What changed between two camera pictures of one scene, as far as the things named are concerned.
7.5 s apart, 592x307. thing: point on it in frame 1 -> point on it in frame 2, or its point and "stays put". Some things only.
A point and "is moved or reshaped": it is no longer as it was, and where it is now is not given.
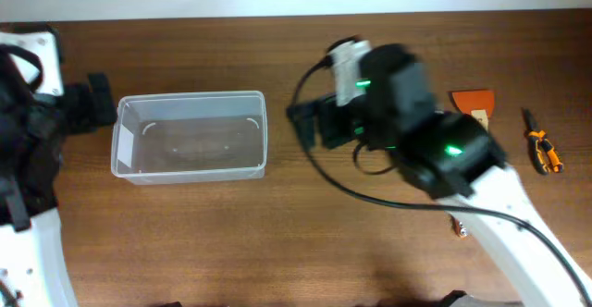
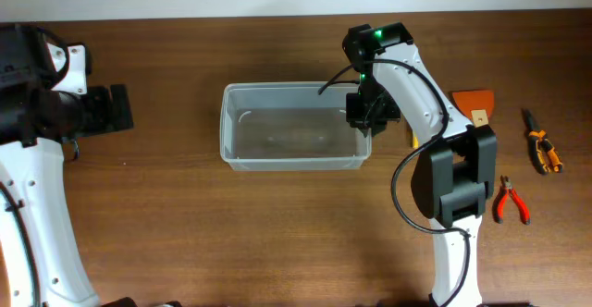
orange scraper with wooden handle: [479, 104] stays put
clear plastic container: [167, 138] is moved or reshaped
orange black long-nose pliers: [543, 154] stays put
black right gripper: [304, 125] -> [365, 118]
